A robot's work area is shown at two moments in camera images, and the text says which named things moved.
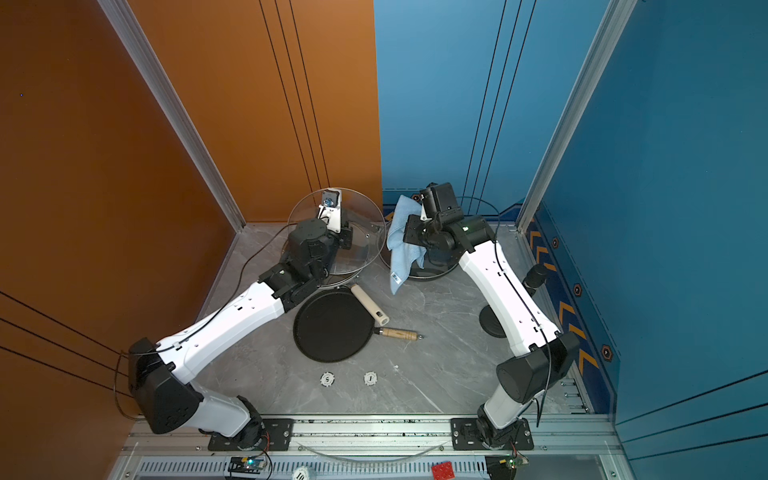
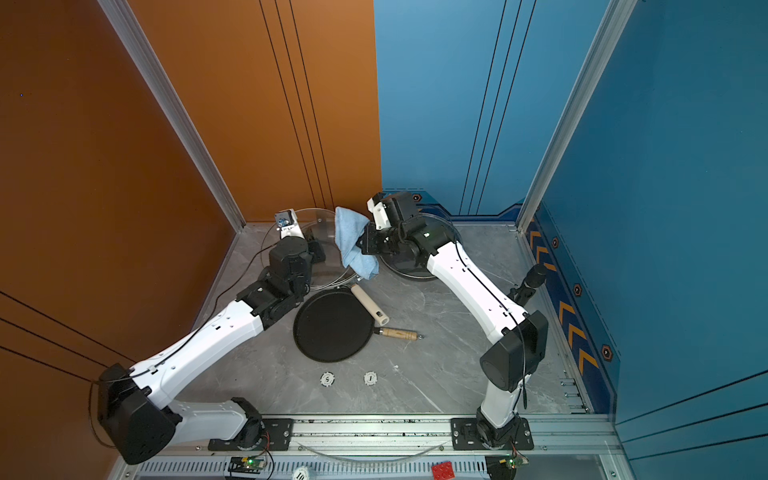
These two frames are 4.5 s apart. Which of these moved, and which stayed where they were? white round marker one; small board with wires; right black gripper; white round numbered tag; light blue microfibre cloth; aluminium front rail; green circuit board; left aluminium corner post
Moved: light blue microfibre cloth; right black gripper
Stayed: left aluminium corner post; small board with wires; white round marker one; green circuit board; white round numbered tag; aluminium front rail
